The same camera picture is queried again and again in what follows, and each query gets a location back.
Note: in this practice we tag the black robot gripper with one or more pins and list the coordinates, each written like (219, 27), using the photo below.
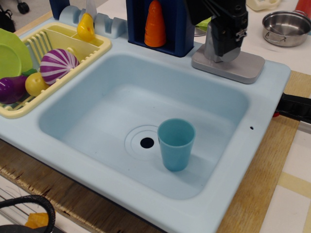
(229, 25)

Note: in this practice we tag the cream plastic toy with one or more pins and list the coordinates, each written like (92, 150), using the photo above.
(259, 5)

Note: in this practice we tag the lime green plate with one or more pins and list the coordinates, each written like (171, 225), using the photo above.
(14, 55)

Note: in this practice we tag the purple toy eggplant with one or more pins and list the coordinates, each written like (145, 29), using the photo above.
(12, 89)

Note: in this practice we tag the black clamp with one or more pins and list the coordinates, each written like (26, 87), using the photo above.
(294, 107)

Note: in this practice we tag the yellow toy lemon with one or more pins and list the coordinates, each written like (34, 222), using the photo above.
(35, 84)

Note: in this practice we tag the stainless steel pot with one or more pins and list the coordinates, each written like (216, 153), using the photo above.
(286, 28)

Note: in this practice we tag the black chair wheel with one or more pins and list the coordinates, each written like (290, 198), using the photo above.
(22, 7)

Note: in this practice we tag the orange toy carrot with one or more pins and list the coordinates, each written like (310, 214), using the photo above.
(155, 31)

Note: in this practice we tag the light blue plate stand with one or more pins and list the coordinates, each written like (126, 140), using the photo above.
(103, 25)

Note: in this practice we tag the light blue toy sink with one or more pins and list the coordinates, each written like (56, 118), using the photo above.
(100, 129)

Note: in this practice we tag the wooden board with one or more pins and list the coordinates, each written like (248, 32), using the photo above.
(249, 211)

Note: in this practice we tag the yellow toy pear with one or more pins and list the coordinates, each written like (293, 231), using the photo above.
(85, 28)

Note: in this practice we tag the dark blue utensil holder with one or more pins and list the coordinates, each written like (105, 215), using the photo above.
(179, 29)

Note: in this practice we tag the pale yellow dish rack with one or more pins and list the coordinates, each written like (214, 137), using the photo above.
(30, 50)

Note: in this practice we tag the grey toy faucet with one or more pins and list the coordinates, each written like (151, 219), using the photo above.
(236, 65)

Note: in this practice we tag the red plastic object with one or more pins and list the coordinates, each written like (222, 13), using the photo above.
(304, 6)

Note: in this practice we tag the green ring toy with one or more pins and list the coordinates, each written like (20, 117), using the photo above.
(204, 23)

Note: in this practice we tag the teal plastic cup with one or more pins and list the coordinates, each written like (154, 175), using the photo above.
(176, 137)

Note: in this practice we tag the purple striped toy onion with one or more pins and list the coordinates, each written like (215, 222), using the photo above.
(55, 64)

